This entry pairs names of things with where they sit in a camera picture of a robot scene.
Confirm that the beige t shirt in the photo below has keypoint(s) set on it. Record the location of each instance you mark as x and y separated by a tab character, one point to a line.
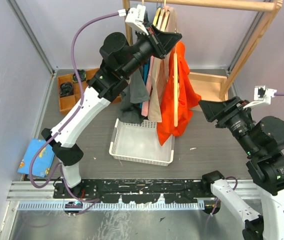
162	73

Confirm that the brown wooden compartment tray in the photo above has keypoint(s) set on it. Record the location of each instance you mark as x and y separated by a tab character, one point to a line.
68	102

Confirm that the rolled dark sock top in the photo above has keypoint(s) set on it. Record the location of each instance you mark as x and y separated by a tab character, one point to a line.
82	75

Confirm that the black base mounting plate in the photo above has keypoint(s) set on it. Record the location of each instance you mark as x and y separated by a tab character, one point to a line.
141	191

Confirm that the orange t shirt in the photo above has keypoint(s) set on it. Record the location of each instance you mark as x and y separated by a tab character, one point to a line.
188	99

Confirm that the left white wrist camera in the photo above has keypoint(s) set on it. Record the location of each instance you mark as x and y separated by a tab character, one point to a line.
135	17

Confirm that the blue patterned cloth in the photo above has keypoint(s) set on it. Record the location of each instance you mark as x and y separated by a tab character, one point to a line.
43	162

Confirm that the grey t shirt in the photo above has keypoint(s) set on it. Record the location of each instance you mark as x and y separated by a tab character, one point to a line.
132	97

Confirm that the wooden clothes rack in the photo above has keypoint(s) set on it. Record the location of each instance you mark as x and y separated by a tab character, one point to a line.
216	87

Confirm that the rolled black sock left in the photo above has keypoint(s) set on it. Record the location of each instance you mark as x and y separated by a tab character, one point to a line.
66	89

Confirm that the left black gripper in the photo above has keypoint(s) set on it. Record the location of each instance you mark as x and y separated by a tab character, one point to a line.
162	42

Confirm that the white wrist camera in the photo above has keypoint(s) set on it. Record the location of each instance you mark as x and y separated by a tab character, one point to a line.
135	17
262	96

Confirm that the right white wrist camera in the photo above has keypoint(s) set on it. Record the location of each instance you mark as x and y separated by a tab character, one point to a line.
262	96

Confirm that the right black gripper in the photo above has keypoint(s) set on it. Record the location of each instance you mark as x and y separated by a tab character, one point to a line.
226	108

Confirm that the pink t shirt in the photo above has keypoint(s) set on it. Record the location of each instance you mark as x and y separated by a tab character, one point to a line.
150	83

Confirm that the blue t shirt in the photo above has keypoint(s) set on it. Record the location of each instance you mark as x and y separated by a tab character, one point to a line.
145	72

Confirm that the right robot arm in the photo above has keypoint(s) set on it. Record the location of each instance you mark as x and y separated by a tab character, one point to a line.
263	143

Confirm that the wooden hanger with metal hook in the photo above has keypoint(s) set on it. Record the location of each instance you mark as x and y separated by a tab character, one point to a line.
175	89

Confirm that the white plastic basket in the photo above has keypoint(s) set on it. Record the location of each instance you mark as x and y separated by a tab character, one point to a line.
139	143

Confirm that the wooden hanger blue shirt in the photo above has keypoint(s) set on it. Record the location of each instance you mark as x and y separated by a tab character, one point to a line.
157	14

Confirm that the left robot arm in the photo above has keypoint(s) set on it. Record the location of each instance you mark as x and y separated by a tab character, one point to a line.
119	61

